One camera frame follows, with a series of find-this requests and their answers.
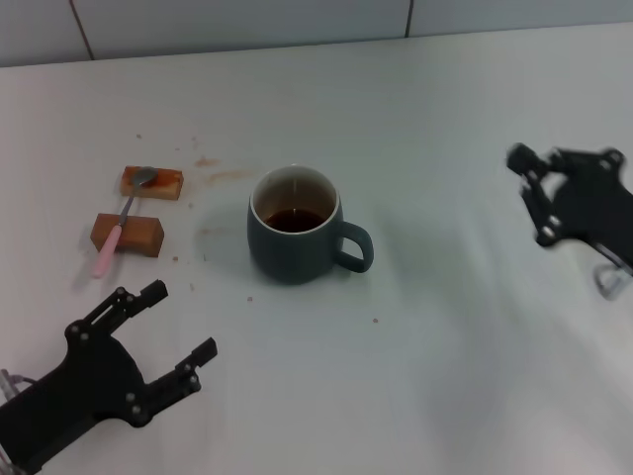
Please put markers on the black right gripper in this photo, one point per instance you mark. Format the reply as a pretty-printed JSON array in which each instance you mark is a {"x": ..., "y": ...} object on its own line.
[{"x": 593, "y": 198}]

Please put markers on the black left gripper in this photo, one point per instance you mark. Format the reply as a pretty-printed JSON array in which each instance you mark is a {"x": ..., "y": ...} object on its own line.
[{"x": 84, "y": 386}]

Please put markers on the dark grey ceramic mug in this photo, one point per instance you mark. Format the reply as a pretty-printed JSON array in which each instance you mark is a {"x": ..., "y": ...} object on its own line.
[{"x": 292, "y": 257}]

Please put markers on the brown wooden arch block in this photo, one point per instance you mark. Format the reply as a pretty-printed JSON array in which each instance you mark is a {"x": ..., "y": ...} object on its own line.
[{"x": 141, "y": 237}]

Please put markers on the light wooden block orange stain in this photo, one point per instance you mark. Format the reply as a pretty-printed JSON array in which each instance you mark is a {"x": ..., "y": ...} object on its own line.
[{"x": 165, "y": 190}]

